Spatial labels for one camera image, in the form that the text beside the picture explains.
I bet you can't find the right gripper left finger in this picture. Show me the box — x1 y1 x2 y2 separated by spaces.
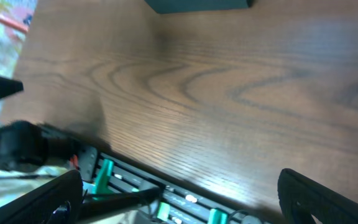
0 170 83 224

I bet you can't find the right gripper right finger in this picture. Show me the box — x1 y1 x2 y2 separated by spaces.
278 168 358 224

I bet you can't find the dark green gift box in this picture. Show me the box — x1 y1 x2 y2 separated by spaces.
145 0 254 14

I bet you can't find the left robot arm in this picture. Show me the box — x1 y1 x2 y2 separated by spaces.
0 121 77 173

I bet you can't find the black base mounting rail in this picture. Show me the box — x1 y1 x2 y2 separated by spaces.
42 124 273 224

